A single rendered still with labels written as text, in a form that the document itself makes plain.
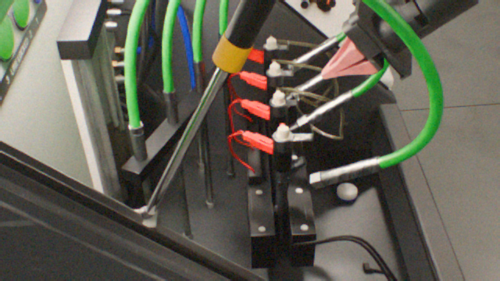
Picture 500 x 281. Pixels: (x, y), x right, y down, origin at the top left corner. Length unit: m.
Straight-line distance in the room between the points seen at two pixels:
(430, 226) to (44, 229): 0.67
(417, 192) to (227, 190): 0.37
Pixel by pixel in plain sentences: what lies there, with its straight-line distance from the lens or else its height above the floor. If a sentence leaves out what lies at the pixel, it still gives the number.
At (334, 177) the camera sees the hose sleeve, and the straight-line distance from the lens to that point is 0.72.
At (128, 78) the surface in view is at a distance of 0.75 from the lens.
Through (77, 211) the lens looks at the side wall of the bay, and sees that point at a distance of 0.42.
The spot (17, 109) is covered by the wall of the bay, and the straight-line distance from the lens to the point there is 0.62.
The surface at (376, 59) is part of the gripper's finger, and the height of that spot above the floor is 1.27.
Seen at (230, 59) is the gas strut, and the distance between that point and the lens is 0.35.
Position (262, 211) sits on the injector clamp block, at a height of 0.98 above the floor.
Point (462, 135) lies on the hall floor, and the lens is 2.73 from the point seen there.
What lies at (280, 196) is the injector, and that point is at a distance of 0.88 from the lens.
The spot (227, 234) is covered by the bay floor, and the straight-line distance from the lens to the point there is 1.08.
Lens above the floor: 1.65
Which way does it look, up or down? 40 degrees down
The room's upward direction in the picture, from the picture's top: 1 degrees counter-clockwise
